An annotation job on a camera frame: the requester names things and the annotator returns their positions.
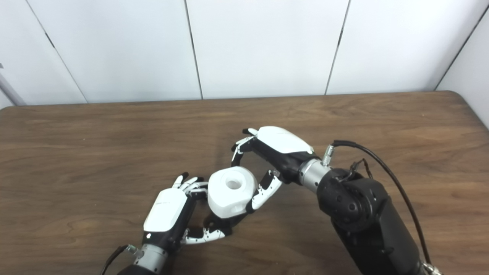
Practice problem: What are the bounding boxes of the thin black right arm wire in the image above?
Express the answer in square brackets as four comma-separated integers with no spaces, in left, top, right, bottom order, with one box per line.
[338,159,373,182]

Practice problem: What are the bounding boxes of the grey wall corner post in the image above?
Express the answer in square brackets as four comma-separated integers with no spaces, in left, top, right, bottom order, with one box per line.
[0,63,28,107]

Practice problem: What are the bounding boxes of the round white piece with holes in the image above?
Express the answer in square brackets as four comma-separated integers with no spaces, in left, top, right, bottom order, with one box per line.
[207,166,258,219]

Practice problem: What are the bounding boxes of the black flanged holder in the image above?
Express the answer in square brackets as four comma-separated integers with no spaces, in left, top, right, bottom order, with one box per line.
[204,212,249,234]

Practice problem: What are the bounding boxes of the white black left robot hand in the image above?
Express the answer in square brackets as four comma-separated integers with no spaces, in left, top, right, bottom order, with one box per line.
[142,172,227,253]

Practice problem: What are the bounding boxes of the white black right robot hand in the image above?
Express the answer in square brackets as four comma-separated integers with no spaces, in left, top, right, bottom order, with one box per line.
[231,126,321,211]

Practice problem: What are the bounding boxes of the thick black left wrist cable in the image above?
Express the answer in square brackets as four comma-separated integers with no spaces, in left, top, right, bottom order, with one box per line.
[100,244,140,275]

